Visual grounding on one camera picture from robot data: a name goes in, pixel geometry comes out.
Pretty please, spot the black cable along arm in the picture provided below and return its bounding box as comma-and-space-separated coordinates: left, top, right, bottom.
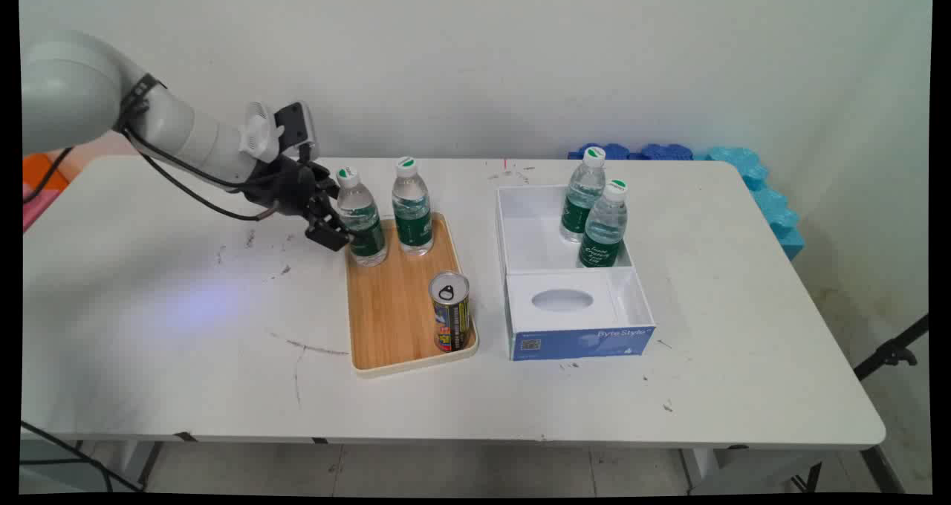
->
22, 123, 283, 222

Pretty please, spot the black cable by robot base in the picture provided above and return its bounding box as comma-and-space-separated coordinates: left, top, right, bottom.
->
20, 420, 143, 492

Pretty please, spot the colourful drink can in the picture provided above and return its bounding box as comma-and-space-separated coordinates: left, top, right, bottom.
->
429, 270, 471, 354

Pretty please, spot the orange foam mat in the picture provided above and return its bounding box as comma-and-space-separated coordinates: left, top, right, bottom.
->
22, 152, 70, 194

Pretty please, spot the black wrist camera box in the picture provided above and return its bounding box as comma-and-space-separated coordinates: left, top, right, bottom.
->
273, 102, 318, 163

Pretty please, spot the grey table leg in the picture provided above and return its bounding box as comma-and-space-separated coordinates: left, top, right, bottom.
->
119, 441, 164, 492

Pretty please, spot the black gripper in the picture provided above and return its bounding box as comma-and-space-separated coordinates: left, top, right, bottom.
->
249, 156, 351, 253

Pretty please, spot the light blue foam mat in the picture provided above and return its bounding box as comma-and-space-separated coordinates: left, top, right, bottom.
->
704, 146, 806, 261

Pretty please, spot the dark blue foam mat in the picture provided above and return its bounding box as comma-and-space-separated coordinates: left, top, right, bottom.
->
568, 143, 695, 162

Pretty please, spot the white open cardboard box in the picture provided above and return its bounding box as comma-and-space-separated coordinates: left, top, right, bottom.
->
495, 184, 634, 276

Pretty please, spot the wooden tray with cream rim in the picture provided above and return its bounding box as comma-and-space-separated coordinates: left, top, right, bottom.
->
345, 212, 479, 379

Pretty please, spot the green label water bottle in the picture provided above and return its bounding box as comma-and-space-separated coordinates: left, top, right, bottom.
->
336, 166, 389, 267
392, 156, 435, 257
559, 146, 608, 244
577, 179, 629, 269

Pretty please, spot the blue and white tissue box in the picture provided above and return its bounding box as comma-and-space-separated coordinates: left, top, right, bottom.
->
504, 266, 658, 362

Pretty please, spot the pink foam mat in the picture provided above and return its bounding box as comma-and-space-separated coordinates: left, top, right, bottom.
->
22, 184, 62, 232

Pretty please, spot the black tripod stand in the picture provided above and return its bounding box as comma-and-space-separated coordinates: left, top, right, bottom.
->
853, 313, 930, 495

